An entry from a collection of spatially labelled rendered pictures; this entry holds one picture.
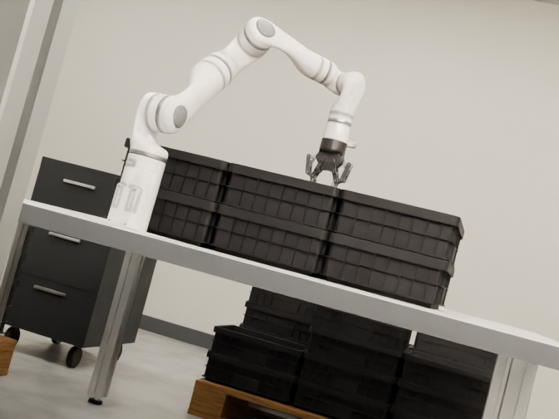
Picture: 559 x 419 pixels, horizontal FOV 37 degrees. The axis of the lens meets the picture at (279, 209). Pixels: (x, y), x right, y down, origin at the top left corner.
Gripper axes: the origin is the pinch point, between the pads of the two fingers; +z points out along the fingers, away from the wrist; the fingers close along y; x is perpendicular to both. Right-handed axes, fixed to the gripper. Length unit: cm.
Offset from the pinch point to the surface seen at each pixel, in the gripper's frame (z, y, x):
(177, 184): 10.6, -27.6, -33.1
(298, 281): 26, 26, -76
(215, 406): 88, -55, 101
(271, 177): 3.1, -3.2, -31.6
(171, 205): 16.2, -27.6, -33.1
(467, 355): 43, 33, 157
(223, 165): 2.8, -16.5, -32.8
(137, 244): 27, -8, -80
